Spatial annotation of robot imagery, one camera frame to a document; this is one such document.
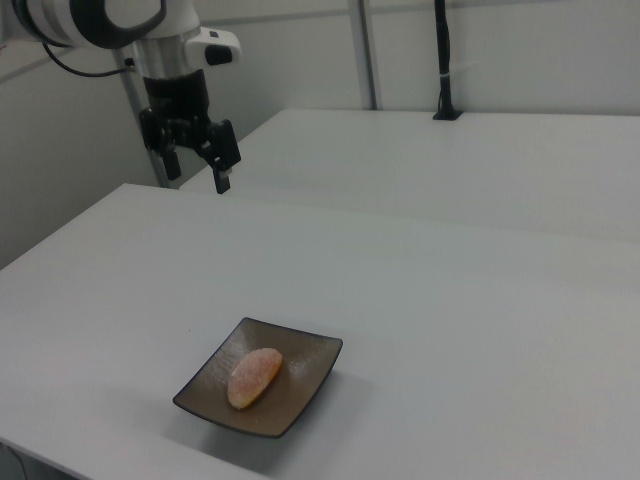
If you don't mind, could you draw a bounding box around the grey partition post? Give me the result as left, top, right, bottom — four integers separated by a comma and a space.
348, 0, 378, 111
115, 47, 174, 190

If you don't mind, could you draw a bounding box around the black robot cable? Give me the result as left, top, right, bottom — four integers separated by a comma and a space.
41, 42, 137, 79

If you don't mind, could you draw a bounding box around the brown square ceramic plate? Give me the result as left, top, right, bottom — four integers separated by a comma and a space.
172, 316, 345, 441

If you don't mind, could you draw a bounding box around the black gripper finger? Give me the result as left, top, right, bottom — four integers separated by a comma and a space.
138, 106, 183, 183
198, 118, 243, 196

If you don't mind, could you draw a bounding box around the white side table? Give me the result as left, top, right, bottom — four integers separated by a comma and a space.
178, 108, 640, 241

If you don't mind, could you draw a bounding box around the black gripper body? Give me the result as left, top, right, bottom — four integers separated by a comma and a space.
142, 69, 212, 149

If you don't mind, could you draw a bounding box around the black pole stand with band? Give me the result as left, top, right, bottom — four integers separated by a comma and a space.
431, 0, 464, 123

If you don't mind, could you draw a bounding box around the sugared orange bread roll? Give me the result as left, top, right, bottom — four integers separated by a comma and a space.
226, 347, 284, 412

